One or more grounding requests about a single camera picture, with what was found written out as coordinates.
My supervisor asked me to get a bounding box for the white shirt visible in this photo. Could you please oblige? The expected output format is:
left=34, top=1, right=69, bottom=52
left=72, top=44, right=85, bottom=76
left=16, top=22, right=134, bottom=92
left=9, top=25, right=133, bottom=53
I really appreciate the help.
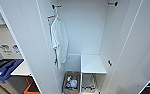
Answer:
left=50, top=18, right=69, bottom=70

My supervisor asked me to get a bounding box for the white wardrobe door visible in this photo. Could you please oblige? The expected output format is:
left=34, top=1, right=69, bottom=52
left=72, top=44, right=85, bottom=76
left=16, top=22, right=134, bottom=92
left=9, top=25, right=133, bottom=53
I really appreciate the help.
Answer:
left=0, top=0, right=50, bottom=94
left=102, top=0, right=150, bottom=94

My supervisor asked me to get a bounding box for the blue white bottle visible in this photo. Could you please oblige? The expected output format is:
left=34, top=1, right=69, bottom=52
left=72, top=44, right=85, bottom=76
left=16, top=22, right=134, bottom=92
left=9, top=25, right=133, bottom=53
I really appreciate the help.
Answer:
left=65, top=82, right=73, bottom=89

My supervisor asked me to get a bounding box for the black hook rod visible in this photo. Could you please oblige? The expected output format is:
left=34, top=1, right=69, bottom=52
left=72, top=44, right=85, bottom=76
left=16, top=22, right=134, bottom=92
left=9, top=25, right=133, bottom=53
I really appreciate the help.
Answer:
left=51, top=3, right=63, bottom=10
left=106, top=1, right=119, bottom=7

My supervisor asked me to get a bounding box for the orange wooden hanger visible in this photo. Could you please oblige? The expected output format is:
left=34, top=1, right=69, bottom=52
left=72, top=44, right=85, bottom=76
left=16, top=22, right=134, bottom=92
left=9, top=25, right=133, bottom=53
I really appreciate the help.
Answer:
left=46, top=14, right=56, bottom=20

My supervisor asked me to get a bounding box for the white wardrobe body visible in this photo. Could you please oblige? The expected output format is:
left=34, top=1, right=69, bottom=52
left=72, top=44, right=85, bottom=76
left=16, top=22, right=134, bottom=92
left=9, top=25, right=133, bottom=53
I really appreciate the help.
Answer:
left=35, top=0, right=132, bottom=94

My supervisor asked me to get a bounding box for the green yellow bottle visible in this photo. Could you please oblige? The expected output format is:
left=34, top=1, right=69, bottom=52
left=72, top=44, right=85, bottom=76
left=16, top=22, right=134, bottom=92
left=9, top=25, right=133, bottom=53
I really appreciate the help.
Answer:
left=66, top=76, right=73, bottom=84

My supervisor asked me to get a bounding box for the small white wall poster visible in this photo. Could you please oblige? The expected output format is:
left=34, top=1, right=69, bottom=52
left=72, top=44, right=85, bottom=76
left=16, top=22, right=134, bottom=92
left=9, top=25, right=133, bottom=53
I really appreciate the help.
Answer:
left=0, top=44, right=11, bottom=56

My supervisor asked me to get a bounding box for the white wire hanger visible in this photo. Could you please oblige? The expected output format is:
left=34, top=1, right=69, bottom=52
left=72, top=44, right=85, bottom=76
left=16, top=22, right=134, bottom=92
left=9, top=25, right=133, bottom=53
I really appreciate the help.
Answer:
left=50, top=8, right=63, bottom=24

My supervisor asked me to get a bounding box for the blue white wall poster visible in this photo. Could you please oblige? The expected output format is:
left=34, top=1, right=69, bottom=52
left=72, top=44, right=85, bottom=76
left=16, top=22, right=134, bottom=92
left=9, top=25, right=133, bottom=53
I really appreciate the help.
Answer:
left=11, top=44, right=24, bottom=56

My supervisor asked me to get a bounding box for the white plastic bottle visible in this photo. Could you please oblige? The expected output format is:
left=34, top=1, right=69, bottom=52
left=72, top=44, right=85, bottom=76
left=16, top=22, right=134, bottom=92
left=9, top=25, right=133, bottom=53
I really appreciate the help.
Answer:
left=71, top=78, right=79, bottom=88

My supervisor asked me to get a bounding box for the small black wardrobe latch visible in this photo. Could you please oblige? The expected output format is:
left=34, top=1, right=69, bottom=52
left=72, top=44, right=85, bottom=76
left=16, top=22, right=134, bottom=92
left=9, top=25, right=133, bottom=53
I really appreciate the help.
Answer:
left=107, top=59, right=113, bottom=67

